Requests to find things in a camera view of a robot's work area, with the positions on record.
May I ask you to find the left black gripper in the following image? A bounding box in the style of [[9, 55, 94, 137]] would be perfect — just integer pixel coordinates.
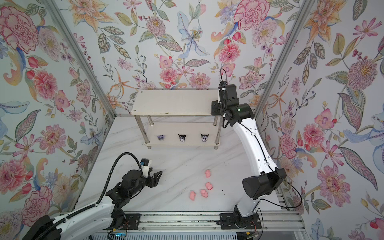
[[128, 169, 164, 199]]

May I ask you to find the small purple kuromi toy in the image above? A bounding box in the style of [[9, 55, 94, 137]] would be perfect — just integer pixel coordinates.
[[157, 135, 165, 141]]

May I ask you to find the black kuromi toy figure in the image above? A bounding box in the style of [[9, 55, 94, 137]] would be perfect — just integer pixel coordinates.
[[201, 134, 209, 143]]

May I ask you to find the purple black kuromi toy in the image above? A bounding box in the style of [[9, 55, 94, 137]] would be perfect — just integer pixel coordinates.
[[178, 134, 187, 143]]

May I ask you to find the pink pig toy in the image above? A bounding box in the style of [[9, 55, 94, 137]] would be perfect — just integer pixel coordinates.
[[205, 170, 211, 178], [201, 189, 209, 198], [189, 191, 196, 201], [205, 182, 213, 191]]

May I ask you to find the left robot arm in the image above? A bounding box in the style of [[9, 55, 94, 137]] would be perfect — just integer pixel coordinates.
[[23, 170, 163, 240]]

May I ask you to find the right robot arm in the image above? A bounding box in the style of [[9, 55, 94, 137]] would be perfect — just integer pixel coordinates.
[[211, 82, 287, 229]]

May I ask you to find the white two-tier shelf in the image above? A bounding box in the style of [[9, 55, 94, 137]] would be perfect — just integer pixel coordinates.
[[132, 90, 223, 150]]

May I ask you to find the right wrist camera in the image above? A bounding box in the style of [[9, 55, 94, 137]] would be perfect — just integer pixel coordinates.
[[218, 81, 228, 103]]

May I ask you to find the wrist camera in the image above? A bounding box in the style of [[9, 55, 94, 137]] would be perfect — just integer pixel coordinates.
[[140, 159, 152, 178], [218, 81, 228, 103]]

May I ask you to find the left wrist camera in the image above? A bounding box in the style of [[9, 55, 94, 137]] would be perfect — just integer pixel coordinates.
[[140, 159, 152, 178]]

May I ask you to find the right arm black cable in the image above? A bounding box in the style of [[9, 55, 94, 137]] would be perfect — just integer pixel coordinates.
[[219, 68, 304, 240]]

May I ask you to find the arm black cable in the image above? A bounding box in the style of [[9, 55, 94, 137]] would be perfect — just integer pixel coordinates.
[[35, 152, 142, 240], [219, 68, 304, 240]]

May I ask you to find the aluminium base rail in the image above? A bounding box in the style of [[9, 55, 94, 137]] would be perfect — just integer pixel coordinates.
[[115, 211, 305, 234]]

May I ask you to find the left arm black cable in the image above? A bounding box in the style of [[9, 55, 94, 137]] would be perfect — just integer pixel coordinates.
[[35, 152, 142, 240]]

